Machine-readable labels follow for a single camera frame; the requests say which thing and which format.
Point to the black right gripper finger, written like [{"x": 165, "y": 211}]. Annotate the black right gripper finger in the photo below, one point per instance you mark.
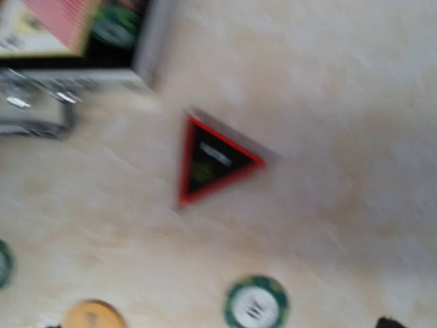
[{"x": 385, "y": 322}]

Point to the aluminium poker set case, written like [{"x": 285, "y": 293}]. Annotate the aluminium poker set case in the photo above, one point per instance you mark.
[{"x": 39, "y": 95}]

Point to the green poker chip stack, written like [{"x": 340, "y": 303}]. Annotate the green poker chip stack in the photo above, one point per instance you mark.
[{"x": 117, "y": 23}]

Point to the black red triangular dealer button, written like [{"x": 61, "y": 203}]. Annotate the black red triangular dealer button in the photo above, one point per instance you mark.
[{"x": 214, "y": 156}]

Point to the orange big blind button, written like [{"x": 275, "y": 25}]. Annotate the orange big blind button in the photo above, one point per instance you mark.
[{"x": 93, "y": 314}]

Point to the red playing card deck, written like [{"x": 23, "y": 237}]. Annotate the red playing card deck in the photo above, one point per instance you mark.
[{"x": 46, "y": 28}]

